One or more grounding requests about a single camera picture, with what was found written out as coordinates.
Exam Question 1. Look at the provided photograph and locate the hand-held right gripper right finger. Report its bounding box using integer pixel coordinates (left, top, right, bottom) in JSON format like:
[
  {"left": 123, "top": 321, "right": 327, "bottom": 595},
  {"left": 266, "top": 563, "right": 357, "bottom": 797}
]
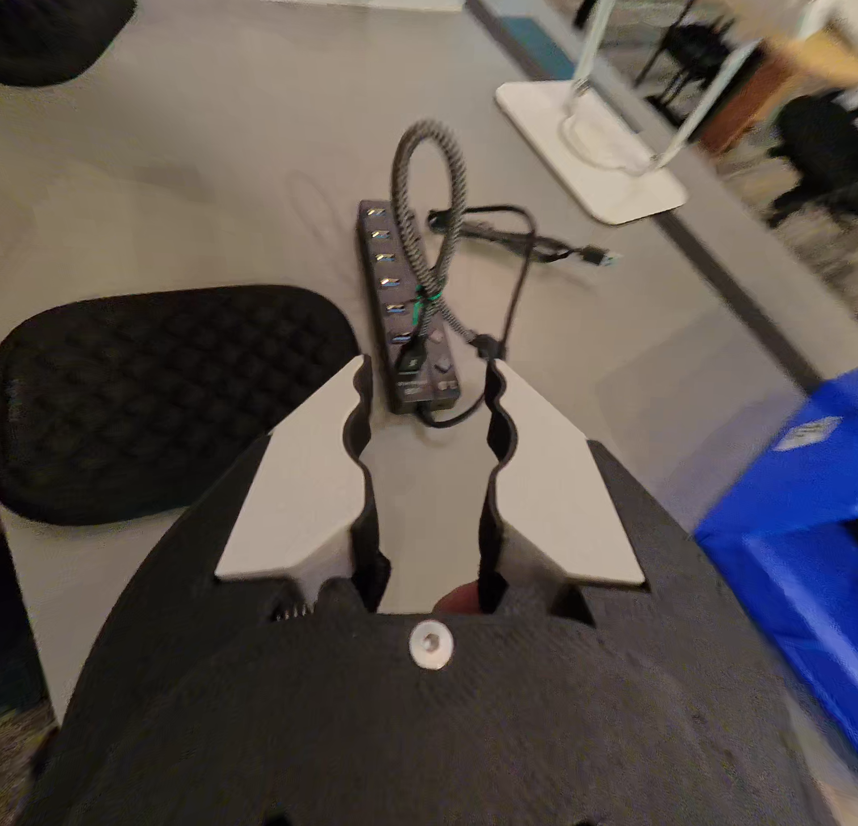
[{"left": 479, "top": 361, "right": 647, "bottom": 610}]

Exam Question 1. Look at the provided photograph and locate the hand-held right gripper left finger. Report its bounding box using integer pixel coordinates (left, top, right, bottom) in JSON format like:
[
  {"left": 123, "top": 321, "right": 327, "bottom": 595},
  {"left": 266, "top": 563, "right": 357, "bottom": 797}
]
[{"left": 215, "top": 357, "right": 390, "bottom": 610}]

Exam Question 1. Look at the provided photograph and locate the black seven-port USB hub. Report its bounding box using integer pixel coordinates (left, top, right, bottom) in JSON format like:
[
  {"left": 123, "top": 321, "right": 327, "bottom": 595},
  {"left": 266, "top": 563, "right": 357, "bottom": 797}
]
[{"left": 416, "top": 204, "right": 622, "bottom": 430}]

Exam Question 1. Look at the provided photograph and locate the blue plastic bin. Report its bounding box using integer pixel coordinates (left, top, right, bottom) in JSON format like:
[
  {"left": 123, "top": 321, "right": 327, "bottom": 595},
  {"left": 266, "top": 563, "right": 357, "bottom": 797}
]
[{"left": 694, "top": 371, "right": 858, "bottom": 757}]

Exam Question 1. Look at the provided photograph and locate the braided usb cable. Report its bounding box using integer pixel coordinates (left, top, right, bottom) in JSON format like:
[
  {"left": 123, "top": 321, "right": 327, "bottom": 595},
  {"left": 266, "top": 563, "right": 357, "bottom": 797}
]
[{"left": 389, "top": 118, "right": 505, "bottom": 374}]

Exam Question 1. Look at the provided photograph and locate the green twist tie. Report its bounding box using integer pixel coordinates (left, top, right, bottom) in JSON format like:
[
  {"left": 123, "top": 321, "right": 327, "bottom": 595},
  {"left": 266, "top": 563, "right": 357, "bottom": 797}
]
[{"left": 408, "top": 287, "right": 441, "bottom": 333}]

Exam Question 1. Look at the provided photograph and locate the white document stand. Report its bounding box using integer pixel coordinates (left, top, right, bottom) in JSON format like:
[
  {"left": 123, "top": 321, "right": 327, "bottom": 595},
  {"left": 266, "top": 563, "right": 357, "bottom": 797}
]
[{"left": 495, "top": 0, "right": 768, "bottom": 226}]

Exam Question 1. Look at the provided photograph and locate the black office chair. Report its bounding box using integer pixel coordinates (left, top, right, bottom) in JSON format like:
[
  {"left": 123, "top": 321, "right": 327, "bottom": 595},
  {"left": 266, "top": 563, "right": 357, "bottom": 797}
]
[{"left": 767, "top": 92, "right": 858, "bottom": 226}]

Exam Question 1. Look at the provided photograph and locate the dark desk mat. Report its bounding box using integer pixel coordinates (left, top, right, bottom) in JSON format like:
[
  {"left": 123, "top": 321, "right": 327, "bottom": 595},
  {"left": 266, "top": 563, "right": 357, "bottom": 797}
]
[{"left": 496, "top": 15, "right": 580, "bottom": 84}]

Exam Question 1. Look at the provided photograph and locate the instruction sheet on stand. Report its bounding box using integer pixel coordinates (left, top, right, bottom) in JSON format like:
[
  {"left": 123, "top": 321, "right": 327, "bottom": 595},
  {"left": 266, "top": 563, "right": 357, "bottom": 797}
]
[{"left": 677, "top": 0, "right": 858, "bottom": 89}]

